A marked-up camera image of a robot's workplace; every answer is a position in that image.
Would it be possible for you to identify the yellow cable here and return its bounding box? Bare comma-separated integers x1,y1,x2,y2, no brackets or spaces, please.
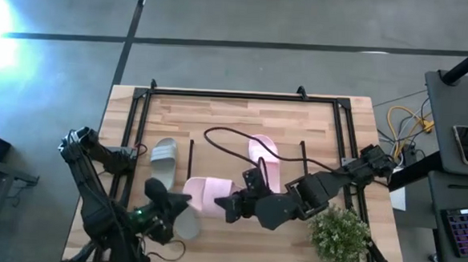
385,104,436,158

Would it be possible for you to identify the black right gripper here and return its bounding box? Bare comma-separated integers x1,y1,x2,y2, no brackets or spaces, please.
212,185,274,226

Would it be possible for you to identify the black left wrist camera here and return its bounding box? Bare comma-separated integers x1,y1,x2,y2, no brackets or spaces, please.
143,177,169,203

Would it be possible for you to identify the grey slide sandal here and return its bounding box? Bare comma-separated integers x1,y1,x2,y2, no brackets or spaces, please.
171,206,203,241
148,136,178,192

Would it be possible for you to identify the black metal stand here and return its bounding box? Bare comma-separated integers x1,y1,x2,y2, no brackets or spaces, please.
0,155,41,262

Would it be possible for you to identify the black aluminium table frame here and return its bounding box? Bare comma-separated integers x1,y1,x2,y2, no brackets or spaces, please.
66,83,415,262

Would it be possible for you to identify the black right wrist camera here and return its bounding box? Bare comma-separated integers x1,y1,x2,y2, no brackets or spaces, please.
241,166,268,192

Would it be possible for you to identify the green potted plant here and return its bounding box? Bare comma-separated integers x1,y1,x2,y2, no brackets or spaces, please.
306,203,373,262

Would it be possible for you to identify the white paper sheet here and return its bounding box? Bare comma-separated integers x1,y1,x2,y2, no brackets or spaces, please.
387,166,410,212

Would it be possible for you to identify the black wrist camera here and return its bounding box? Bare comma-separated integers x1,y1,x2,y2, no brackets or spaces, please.
241,166,268,192
143,177,169,203

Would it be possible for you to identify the dark sleeved camera cable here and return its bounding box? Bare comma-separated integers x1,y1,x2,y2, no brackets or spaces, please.
201,125,363,183

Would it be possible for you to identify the black desk beam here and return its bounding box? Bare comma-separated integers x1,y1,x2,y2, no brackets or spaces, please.
385,148,445,195

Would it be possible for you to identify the backlit keyboard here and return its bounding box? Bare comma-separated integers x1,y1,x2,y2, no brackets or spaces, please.
438,204,468,259

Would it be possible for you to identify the grey desk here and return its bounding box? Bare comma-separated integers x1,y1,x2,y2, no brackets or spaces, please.
418,68,468,179
422,169,468,262

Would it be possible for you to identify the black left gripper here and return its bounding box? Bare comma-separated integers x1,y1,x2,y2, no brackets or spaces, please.
130,191,194,247

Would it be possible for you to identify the pink slide sandal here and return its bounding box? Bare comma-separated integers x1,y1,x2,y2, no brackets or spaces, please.
245,133,285,195
180,175,244,220

